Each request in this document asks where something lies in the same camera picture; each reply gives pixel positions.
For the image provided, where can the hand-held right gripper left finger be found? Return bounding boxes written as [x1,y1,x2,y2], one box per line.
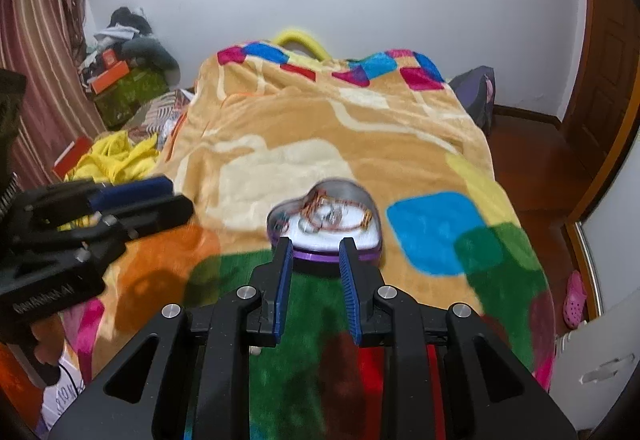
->
[47,237,296,440]

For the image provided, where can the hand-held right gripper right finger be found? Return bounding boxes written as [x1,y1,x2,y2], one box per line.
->
[338,237,578,440]

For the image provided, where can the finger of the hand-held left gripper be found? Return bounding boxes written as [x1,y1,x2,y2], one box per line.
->
[75,195,195,266]
[25,175,175,224]

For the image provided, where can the purple heart-shaped tin box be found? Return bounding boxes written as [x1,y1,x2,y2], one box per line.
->
[266,178,384,267]

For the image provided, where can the tangle of beaded bracelets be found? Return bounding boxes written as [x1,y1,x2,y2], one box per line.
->
[286,189,374,235]

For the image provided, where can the yellow cloth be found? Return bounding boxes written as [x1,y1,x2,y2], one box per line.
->
[62,130,164,232]

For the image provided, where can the red flat box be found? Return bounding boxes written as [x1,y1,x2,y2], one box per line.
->
[52,135,94,179]

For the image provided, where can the striped patterned cloth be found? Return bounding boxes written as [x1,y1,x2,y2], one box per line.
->
[127,89,194,147]

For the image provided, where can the green carton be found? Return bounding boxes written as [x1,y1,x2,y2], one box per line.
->
[92,67,171,129]

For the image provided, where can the orange red cloth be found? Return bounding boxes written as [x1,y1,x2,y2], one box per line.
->
[0,345,47,427]

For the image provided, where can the white printed cloth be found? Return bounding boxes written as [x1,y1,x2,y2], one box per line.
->
[39,354,87,432]

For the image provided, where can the orange box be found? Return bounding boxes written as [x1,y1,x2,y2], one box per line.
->
[89,61,130,96]

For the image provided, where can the pile of clothes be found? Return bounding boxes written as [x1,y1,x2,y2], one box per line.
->
[91,6,181,72]

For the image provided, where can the colourful patchwork fleece blanket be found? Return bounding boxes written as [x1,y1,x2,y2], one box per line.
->
[75,40,557,440]

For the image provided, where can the red striped curtain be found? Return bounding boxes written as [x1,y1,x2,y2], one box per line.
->
[0,0,109,192]

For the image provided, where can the yellow curved tube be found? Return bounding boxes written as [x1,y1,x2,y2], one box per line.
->
[272,27,331,62]

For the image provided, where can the pink clog shoe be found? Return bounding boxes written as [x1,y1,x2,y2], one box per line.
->
[562,269,589,329]

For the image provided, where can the grey purple backpack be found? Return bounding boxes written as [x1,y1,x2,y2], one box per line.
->
[447,65,496,134]

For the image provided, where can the white suitcase with stickers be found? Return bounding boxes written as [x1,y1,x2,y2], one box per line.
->
[550,300,640,432]

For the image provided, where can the white wardrobe door pink hearts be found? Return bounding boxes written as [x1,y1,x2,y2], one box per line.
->
[565,120,640,323]

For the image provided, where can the wooden door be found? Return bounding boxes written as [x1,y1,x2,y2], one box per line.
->
[561,0,640,183]

